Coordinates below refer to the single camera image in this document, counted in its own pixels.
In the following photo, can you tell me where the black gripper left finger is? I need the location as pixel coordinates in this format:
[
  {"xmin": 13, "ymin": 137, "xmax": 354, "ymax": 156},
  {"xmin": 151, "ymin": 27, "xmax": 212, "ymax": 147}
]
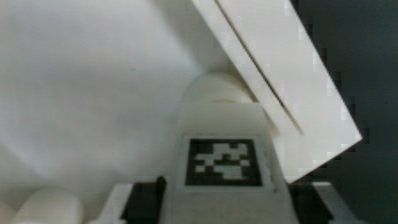
[{"xmin": 88, "ymin": 175, "xmax": 171, "ymax": 224}]

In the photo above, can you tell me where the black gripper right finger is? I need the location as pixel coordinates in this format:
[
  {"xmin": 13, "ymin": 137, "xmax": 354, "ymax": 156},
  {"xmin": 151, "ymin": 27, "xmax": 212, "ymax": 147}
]
[{"xmin": 287, "ymin": 179, "xmax": 358, "ymax": 224}]

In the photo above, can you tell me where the white leg with tag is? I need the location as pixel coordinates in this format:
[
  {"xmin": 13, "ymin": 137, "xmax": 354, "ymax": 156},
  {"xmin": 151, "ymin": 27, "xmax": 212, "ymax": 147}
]
[{"xmin": 162, "ymin": 72, "xmax": 299, "ymax": 224}]

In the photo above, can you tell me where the white right fence bar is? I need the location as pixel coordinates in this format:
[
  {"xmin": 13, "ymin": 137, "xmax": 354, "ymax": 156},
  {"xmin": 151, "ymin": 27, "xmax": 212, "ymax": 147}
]
[{"xmin": 215, "ymin": 0, "xmax": 365, "ymax": 184}]

